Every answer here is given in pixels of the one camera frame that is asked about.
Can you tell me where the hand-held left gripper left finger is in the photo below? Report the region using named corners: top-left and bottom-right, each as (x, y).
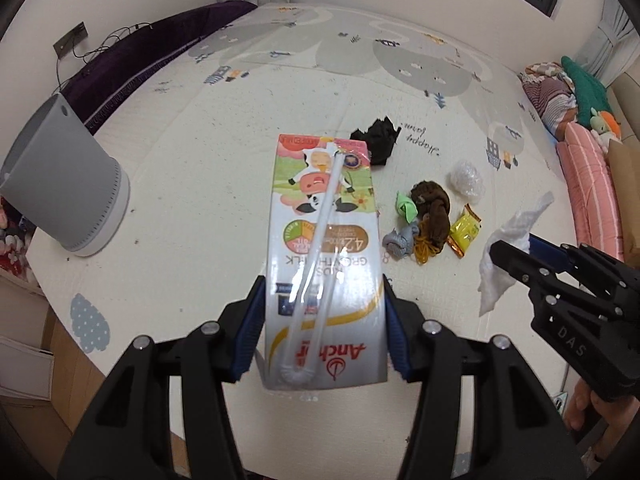
top-left (57, 275), bottom-right (266, 480)

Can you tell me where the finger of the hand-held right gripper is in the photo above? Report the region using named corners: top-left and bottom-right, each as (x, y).
top-left (528, 233), bottom-right (640, 302)
top-left (489, 239), bottom-right (627, 322)

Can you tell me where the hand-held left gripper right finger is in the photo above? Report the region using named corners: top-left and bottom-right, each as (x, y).
top-left (381, 275), bottom-right (586, 480)

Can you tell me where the white tissue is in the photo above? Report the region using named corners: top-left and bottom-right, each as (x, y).
top-left (477, 191), bottom-right (556, 317)

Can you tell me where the milk carton with straw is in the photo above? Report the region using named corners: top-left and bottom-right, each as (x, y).
top-left (256, 133), bottom-right (390, 392)

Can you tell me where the bundle of yellow rubber bands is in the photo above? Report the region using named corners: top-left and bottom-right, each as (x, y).
top-left (412, 215), bottom-right (446, 267)

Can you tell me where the grey patterned cloth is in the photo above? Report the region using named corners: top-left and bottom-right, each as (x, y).
top-left (382, 222), bottom-right (420, 261)

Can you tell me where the grey round bin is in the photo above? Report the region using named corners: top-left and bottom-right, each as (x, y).
top-left (0, 92), bottom-right (132, 257)

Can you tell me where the person's right hand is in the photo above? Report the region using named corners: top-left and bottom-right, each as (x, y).
top-left (563, 378), bottom-right (640, 444)

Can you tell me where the yellow snack packet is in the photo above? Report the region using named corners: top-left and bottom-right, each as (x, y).
top-left (446, 204), bottom-right (482, 259)

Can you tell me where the pink striped cushion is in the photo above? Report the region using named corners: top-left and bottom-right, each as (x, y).
top-left (556, 122), bottom-right (626, 261)

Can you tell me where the crumpled clear plastic wrap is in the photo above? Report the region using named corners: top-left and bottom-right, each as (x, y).
top-left (447, 160), bottom-right (486, 200)

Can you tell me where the brown plush toy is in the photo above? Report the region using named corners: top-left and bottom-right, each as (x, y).
top-left (410, 180), bottom-right (453, 248)

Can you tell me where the tan cushion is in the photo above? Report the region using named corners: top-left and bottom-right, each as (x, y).
top-left (607, 137), bottom-right (640, 266)

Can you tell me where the orange and green plush toy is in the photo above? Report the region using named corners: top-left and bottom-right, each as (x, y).
top-left (589, 108), bottom-right (623, 141)

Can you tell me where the striped patterned blanket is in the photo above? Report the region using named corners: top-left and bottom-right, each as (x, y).
top-left (520, 62), bottom-right (578, 133)

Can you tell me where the beige sofa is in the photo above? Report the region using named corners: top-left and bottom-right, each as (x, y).
top-left (611, 71), bottom-right (640, 146)

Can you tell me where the printed play mat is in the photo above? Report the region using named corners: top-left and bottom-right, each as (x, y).
top-left (25, 2), bottom-right (576, 441)

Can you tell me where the crumpled black cloth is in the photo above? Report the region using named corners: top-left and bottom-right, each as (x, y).
top-left (350, 116), bottom-right (402, 168)

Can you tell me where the white cardboard box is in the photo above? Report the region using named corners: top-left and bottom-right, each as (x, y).
top-left (0, 335), bottom-right (55, 401)

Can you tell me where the pile of plush toys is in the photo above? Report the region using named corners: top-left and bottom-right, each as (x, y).
top-left (0, 195), bottom-right (38, 286)

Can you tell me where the purple velvet cushion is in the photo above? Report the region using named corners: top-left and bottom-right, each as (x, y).
top-left (64, 0), bottom-right (258, 136)

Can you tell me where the black cable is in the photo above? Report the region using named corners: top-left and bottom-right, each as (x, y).
top-left (54, 22), bottom-right (153, 96)

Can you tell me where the dark wall socket plate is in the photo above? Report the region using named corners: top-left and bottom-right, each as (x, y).
top-left (53, 22), bottom-right (87, 56)

